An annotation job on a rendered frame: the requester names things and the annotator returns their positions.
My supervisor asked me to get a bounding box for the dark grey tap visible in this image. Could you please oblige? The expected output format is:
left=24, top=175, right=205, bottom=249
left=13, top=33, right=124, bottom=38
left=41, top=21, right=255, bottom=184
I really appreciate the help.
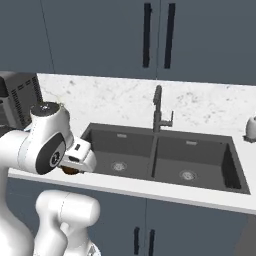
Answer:
left=152, top=84, right=175, bottom=133

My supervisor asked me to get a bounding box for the dark grey double sink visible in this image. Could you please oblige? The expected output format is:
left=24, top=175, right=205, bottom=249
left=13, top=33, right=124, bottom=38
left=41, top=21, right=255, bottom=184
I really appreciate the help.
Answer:
left=79, top=122, right=252, bottom=196

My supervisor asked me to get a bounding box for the white round jar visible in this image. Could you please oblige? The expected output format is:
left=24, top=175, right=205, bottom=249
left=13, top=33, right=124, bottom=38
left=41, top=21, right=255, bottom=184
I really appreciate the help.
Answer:
left=242, top=114, right=256, bottom=144

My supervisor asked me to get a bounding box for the blue-grey base cupboard door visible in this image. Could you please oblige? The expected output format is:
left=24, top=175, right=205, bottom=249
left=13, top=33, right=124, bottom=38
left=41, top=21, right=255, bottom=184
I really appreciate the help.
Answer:
left=145, top=198, right=250, bottom=256
left=5, top=177, right=148, bottom=256

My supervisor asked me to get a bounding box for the black wall cupboard handle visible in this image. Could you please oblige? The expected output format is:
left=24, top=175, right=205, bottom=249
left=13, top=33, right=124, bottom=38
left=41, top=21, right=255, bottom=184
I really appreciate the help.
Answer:
left=142, top=2, right=152, bottom=69
left=163, top=2, right=177, bottom=70

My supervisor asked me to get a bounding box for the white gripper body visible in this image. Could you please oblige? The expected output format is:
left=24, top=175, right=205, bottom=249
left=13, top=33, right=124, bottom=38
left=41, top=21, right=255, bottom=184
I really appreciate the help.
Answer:
left=60, top=148, right=98, bottom=174

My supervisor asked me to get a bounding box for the blue-grey wall cupboard door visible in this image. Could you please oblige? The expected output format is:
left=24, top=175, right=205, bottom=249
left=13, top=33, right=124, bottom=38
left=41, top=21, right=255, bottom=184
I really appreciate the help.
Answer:
left=0, top=0, right=55, bottom=75
left=40, top=0, right=160, bottom=81
left=156, top=0, right=256, bottom=87

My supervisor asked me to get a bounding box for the black base cupboard handle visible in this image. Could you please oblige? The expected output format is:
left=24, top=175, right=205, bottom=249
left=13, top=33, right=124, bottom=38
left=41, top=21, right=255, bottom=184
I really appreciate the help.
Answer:
left=133, top=226, right=141, bottom=256
left=148, top=228, right=156, bottom=256

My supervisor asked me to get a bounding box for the brown bowl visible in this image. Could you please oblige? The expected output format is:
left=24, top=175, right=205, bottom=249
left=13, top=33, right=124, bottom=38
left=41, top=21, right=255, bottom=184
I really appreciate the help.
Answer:
left=62, top=165, right=80, bottom=176

